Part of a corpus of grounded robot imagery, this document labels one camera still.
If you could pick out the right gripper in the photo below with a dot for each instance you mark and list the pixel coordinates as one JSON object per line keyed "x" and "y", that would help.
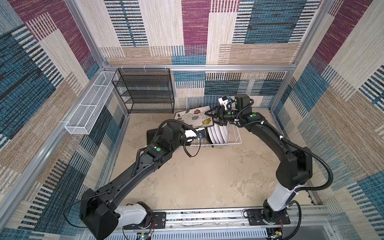
{"x": 222, "y": 117}

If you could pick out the floral square plate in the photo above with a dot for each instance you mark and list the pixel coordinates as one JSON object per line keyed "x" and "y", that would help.
{"x": 196, "y": 118}

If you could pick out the black square plate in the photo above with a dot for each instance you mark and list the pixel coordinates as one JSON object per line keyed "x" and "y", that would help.
{"x": 206, "y": 141}
{"x": 152, "y": 137}

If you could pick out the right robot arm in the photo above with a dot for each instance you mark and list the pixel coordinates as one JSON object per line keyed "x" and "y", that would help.
{"x": 295, "y": 167}

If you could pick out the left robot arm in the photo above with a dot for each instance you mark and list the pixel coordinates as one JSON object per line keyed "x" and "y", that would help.
{"x": 100, "y": 210}

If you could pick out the white round plate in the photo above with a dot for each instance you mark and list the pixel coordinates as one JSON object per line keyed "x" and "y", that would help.
{"x": 225, "y": 134}
{"x": 211, "y": 136}
{"x": 217, "y": 134}

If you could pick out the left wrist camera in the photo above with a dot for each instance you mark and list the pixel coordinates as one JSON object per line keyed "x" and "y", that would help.
{"x": 199, "y": 134}

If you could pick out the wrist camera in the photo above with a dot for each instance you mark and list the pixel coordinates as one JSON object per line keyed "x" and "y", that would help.
{"x": 199, "y": 134}
{"x": 226, "y": 103}

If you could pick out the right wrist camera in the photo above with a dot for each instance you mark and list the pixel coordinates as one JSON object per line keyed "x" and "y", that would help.
{"x": 226, "y": 103}

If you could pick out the white wire dish rack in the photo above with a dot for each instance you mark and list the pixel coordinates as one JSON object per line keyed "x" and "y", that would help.
{"x": 213, "y": 101}

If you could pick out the black wire shelf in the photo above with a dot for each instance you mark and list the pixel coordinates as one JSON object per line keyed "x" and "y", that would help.
{"x": 145, "y": 90}

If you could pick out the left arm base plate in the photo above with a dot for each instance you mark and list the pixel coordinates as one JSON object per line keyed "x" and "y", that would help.
{"x": 156, "y": 220}

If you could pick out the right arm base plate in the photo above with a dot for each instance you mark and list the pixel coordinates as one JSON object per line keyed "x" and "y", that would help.
{"x": 259, "y": 217}

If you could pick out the white mesh wall basket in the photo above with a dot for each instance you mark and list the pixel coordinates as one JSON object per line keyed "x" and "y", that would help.
{"x": 87, "y": 112}

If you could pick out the aluminium mounting rail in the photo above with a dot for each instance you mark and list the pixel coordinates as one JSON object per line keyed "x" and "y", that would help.
{"x": 308, "y": 223}

